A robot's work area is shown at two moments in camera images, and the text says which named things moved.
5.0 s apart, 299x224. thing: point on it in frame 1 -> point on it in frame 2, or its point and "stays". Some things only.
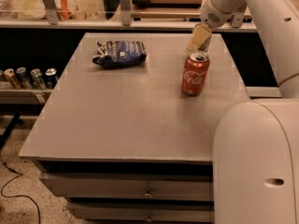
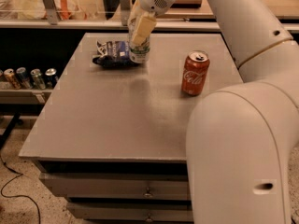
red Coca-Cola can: x=194 y=73 stays
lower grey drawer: x=141 y=212 stays
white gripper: x=211 y=15 -> x=154 y=0
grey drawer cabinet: x=126 y=135 stays
